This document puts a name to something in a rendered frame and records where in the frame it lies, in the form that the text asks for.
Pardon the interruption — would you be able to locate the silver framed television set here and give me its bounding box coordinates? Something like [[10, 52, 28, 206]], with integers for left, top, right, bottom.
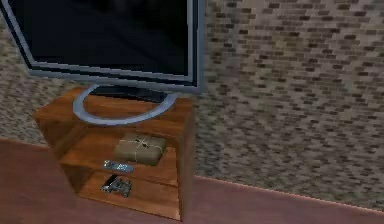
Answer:
[[0, 0, 208, 127]]

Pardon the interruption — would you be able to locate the brown wooden television stand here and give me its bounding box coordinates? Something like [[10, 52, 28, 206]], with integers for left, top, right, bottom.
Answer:
[[33, 85, 196, 222]]

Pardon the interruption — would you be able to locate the grey remote control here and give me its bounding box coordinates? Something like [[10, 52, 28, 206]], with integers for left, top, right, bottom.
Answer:
[[101, 159, 135, 174]]

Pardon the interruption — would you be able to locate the brown string-tied parcel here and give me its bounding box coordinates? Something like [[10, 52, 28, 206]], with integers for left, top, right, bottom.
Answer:
[[114, 132, 168, 167]]

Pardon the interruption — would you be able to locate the grey and black metal object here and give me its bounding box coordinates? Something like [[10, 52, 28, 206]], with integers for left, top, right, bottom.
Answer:
[[100, 174, 133, 199]]

